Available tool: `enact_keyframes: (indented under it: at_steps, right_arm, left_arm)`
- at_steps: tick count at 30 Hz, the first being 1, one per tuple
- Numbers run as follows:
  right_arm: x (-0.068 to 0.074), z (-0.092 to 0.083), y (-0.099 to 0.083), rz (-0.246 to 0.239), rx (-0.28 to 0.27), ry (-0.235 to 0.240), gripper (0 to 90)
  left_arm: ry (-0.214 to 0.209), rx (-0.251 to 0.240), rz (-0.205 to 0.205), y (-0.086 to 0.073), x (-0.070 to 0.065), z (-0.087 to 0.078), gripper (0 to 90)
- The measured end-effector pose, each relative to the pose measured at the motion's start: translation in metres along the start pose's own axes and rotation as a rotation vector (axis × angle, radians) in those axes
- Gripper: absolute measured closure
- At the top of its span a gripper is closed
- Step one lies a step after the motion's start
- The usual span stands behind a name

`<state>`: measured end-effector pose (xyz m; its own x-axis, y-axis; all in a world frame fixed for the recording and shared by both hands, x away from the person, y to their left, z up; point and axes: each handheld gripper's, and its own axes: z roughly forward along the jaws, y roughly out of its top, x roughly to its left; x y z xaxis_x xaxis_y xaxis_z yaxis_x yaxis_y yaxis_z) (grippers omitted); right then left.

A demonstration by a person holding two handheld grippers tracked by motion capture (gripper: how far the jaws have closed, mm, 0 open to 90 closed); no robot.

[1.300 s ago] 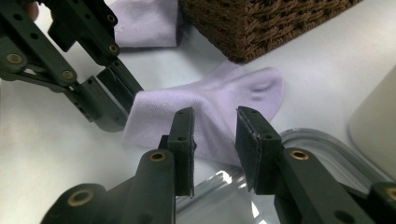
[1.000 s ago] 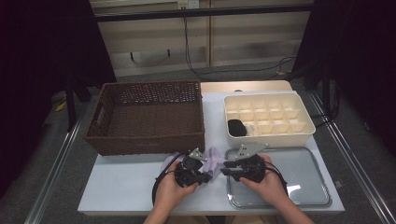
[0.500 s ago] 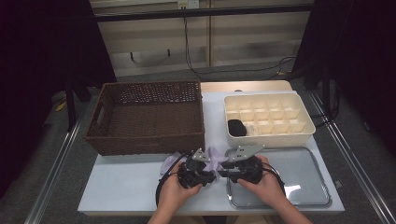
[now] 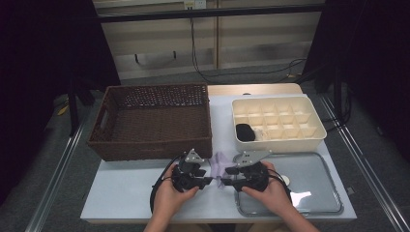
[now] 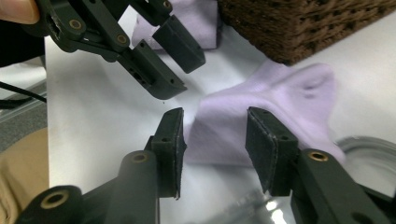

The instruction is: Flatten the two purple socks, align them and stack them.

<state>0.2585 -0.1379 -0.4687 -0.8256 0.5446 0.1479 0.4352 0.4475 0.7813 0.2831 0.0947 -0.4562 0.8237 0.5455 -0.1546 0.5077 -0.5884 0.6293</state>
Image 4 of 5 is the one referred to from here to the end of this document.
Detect black metal stand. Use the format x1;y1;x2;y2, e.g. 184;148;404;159
67;64;98;137

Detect brown wicker basket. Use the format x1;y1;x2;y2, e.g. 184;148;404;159
86;82;214;162

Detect person's right hand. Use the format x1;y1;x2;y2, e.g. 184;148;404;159
241;160;293;218

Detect left hand-held gripper cable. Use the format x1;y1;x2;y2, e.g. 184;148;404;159
149;154;187;214

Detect person's left hand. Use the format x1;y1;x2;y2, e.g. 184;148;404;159
153;163;200;224

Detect black curtain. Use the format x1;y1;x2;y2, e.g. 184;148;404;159
303;0;410;162

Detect black sock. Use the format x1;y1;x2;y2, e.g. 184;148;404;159
235;124;256;143

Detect cream divided storage box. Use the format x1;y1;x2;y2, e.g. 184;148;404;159
231;95;328;155

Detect metal floor rail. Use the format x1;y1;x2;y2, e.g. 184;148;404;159
24;119;88;232
318;93;410;232

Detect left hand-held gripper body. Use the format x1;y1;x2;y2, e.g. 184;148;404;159
170;148;207;193

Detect right hand-held gripper cable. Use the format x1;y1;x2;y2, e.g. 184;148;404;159
267;167;293;202

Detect white wall socket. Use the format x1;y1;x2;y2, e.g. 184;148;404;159
183;0;207;10

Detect black wall cable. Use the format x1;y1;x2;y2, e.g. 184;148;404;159
190;17;308;83

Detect person's beige trousers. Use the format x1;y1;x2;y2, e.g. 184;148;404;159
170;222;284;232

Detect clear plastic lid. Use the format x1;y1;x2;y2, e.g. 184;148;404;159
232;151;344;217

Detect black horizontal bar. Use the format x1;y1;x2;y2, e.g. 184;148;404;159
96;4;325;23

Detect hand-held gripper cable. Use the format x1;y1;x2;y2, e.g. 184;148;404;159
149;154;187;214
267;167;293;202

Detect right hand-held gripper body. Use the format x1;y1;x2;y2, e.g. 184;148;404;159
235;149;274;193

